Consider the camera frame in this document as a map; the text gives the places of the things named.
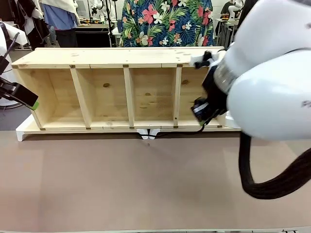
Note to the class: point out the light wooden compartment shelf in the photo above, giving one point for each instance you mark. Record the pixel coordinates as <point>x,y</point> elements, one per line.
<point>109,57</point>

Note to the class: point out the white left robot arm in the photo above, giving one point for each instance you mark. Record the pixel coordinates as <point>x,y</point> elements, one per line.
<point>2,49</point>

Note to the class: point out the dark hanging clothes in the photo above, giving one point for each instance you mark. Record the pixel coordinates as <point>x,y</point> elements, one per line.
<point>34,19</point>

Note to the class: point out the background work table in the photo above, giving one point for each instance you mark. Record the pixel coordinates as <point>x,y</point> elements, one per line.
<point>92,32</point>

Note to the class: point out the person in floral shirt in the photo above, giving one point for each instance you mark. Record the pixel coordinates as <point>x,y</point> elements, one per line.
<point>165,21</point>

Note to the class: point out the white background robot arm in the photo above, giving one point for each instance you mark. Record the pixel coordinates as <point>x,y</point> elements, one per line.
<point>234,8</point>
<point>96,8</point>

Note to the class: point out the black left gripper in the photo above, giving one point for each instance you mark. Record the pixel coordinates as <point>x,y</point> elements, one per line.
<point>6,88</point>

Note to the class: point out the person in blue shirt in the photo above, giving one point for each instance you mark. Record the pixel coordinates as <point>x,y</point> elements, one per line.
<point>60,17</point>

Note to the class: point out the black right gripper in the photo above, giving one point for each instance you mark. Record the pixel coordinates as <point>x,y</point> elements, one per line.
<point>215,102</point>

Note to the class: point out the black tripod pole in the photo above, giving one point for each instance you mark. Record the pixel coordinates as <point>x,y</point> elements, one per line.
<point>110,24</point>

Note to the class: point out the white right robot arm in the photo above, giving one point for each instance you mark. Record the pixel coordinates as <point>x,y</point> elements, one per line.
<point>267,72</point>

